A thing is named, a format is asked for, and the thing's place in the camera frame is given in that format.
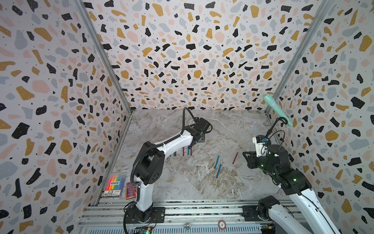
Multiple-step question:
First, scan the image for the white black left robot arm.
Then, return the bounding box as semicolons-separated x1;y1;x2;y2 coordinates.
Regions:
130;118;213;216

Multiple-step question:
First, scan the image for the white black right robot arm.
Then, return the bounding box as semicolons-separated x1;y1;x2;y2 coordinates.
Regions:
243;144;339;234

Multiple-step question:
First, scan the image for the black microphone stand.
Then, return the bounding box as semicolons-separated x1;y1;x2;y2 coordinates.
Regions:
264;116;288;141

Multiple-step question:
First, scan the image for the mint green microphone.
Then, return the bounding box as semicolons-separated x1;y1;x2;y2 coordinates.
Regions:
264;94;293;127

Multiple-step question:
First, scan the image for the purple orange small box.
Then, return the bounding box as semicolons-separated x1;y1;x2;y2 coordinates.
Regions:
125;182;137;200

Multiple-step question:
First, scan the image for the rainbow knife set package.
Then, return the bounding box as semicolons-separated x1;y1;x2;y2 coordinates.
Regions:
102;173;127;198

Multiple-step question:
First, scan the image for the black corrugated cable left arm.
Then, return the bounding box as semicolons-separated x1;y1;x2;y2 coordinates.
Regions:
181;107;199;135

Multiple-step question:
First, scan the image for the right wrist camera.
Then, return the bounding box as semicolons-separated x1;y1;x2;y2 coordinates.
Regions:
252;135;267;157

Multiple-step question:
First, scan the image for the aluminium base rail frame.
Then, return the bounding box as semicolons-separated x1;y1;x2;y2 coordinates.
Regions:
76;199;313;234

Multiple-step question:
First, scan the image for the aluminium corner post left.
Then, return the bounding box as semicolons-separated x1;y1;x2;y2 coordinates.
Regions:
72;0;132;114

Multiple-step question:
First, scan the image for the aluminium corner post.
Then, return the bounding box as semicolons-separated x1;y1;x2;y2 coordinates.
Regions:
72;0;132;114
273;0;335;101

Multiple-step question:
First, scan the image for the aluminium corner post right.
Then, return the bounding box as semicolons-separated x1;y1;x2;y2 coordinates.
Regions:
273;0;335;101

